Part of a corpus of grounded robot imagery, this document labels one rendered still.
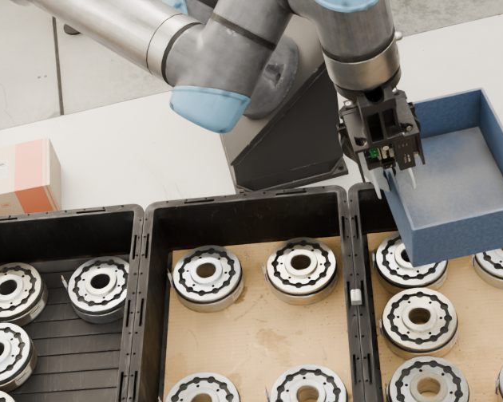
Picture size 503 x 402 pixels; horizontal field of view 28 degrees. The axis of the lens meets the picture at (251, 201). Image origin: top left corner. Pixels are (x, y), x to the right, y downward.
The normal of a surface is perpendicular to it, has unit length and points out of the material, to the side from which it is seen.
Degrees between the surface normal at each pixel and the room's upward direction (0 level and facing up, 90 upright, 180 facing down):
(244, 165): 90
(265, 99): 77
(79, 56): 0
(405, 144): 90
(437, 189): 1
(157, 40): 34
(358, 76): 92
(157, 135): 0
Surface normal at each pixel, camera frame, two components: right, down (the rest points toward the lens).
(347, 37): -0.17, 0.79
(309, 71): -0.77, -0.30
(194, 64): -0.56, -0.07
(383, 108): 0.16, 0.73
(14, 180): -0.14, -0.66
